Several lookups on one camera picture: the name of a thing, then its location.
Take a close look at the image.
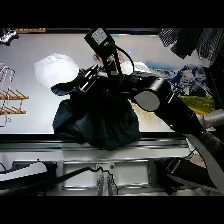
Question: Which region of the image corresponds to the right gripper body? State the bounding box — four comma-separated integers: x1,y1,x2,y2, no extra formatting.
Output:
79,64,115,95

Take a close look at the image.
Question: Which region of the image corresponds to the grey garment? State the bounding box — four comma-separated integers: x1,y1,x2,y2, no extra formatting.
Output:
196,109,224,130

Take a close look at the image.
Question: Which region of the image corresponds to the striped shirt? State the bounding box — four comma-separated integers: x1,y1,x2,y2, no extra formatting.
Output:
157,28,224,63

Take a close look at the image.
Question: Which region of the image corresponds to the black cable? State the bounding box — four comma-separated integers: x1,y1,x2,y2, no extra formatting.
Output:
0,165,118,196

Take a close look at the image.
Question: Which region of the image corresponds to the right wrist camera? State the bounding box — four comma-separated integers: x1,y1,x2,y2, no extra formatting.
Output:
83,28,125,80

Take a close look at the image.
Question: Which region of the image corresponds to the silver frame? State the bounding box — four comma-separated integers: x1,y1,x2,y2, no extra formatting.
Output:
0,137,224,196

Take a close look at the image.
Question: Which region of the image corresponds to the black garment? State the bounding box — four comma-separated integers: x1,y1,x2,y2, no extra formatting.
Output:
50,68,143,151

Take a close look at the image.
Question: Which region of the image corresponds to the white garment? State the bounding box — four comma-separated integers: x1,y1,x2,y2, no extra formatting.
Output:
33,52,81,90

